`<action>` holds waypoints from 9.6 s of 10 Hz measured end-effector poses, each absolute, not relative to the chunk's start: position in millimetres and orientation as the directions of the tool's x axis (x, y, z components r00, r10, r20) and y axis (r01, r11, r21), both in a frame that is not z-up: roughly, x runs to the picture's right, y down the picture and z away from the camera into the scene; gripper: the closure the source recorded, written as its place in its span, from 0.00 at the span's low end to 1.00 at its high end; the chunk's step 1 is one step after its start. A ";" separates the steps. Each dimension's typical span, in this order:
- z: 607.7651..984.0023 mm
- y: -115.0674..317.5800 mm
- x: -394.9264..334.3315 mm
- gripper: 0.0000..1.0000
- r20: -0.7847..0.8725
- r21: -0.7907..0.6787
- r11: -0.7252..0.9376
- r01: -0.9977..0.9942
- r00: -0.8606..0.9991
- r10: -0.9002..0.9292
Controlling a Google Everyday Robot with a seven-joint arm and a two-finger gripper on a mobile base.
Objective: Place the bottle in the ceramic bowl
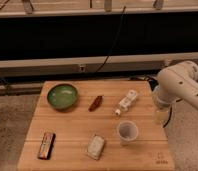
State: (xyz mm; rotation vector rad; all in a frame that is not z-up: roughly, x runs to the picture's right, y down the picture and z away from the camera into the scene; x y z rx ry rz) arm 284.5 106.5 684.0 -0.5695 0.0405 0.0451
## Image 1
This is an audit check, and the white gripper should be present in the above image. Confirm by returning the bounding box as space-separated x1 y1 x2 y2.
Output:
154 108 170 125

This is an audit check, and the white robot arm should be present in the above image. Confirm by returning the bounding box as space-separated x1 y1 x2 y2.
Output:
152 61 198 124

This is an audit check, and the green ceramic bowl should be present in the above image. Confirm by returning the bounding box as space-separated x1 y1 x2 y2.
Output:
47 83 78 110

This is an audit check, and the clear plastic cup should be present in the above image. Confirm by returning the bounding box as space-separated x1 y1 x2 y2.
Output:
116 120 139 146

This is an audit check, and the red chili pepper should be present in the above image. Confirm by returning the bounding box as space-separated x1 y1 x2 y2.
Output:
89 96 103 112

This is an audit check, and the wooden board table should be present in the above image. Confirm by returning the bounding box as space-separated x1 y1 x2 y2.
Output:
17 80 174 171

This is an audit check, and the brown chocolate bar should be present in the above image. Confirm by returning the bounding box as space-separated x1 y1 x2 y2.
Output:
37 132 56 160

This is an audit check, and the black hanging cable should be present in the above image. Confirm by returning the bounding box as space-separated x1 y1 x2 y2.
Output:
93 5 127 74

